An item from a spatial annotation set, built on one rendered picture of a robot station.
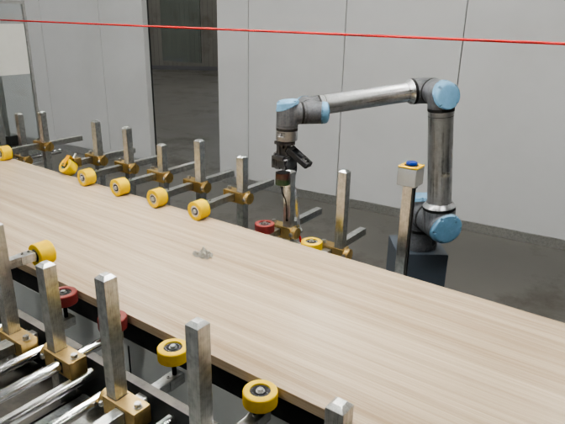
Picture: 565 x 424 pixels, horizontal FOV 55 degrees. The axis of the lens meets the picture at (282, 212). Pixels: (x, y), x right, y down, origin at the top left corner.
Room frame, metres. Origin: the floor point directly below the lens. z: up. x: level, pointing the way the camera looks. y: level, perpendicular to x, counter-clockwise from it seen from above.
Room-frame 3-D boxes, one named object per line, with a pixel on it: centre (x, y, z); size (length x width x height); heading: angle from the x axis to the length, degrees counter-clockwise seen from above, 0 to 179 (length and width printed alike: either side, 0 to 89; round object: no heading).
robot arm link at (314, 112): (2.28, -0.12, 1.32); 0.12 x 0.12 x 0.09; 15
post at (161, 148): (2.57, 0.58, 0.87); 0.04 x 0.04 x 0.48; 54
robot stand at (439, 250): (2.60, -0.70, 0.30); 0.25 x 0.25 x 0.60; 0
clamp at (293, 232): (2.14, -0.01, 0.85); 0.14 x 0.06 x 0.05; 54
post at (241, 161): (2.28, 0.18, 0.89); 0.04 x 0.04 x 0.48; 54
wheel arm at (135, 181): (2.60, 0.61, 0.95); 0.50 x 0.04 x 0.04; 144
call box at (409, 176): (1.83, -0.44, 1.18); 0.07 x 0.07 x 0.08; 54
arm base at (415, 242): (2.60, -0.70, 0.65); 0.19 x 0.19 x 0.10
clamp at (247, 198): (2.29, 0.20, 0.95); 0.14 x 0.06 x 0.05; 54
